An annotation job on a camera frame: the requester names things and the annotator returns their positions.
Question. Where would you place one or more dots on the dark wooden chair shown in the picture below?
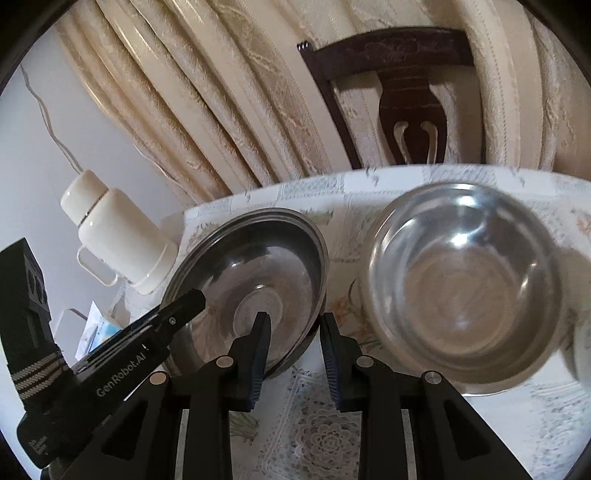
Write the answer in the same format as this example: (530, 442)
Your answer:
(401, 97)

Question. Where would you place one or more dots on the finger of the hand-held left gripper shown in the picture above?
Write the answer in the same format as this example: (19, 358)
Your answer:
(180, 311)

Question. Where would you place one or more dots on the cream thermos jug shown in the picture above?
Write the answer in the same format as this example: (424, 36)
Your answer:
(120, 230)

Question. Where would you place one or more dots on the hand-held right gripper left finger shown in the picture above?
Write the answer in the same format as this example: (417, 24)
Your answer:
(258, 364)

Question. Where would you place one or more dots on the beige curtain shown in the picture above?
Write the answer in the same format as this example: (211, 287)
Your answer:
(207, 92)

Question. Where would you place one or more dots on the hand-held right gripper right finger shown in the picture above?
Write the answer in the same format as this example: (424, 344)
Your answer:
(330, 364)

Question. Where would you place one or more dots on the floral lace tablecloth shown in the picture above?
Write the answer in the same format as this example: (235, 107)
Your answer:
(508, 429)

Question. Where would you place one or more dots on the blue tissue pack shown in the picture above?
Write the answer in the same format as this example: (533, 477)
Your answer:
(104, 332)

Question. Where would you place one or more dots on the large steel bowl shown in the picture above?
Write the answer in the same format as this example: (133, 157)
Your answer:
(277, 258)

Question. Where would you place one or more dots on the small steel bowl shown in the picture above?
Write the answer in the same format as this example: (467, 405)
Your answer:
(461, 286)

